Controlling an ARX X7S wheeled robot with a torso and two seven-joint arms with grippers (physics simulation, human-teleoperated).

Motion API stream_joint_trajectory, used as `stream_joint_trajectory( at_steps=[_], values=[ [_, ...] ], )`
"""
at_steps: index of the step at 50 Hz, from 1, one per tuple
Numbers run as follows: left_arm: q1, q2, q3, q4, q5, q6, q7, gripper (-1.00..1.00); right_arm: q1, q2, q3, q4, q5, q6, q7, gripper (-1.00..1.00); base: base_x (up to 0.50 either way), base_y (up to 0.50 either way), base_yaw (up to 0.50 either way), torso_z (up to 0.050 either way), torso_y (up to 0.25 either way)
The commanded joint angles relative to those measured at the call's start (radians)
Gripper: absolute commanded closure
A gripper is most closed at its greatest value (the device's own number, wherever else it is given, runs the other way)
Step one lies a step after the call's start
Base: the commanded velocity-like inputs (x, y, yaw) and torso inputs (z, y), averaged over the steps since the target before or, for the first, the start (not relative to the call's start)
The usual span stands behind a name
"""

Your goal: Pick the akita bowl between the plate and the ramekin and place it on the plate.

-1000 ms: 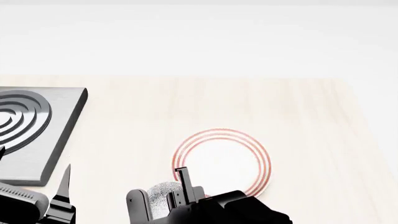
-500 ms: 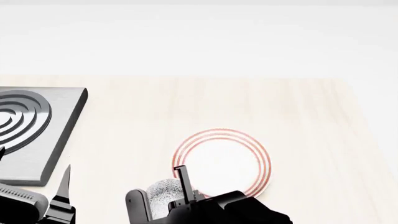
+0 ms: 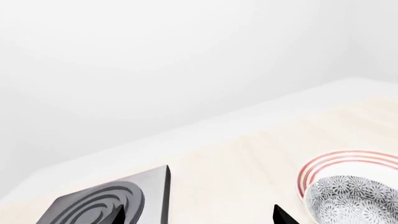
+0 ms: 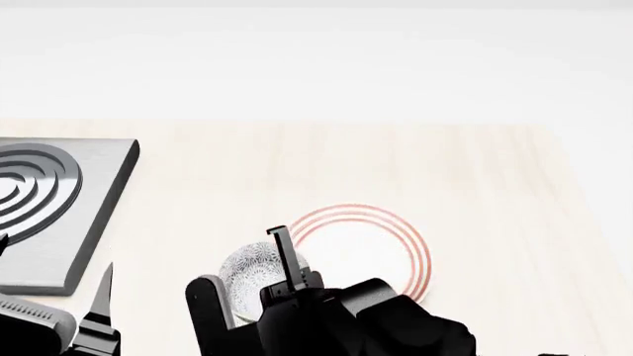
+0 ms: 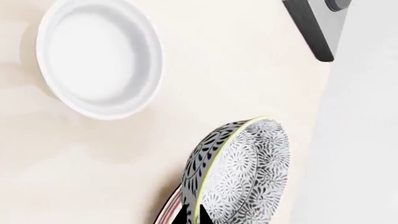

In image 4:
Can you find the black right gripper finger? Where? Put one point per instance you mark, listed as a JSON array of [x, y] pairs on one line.
[[205, 315], [301, 280]]

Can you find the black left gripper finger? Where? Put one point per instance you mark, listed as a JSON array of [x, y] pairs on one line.
[[2, 244], [103, 296]]

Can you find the floral patterned bowl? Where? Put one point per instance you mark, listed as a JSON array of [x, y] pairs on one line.
[[252, 270]]

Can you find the grey stove burner plate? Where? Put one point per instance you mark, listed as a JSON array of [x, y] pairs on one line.
[[101, 193]]

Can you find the white plate with red rings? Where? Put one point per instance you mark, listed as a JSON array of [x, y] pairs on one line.
[[361, 256]]

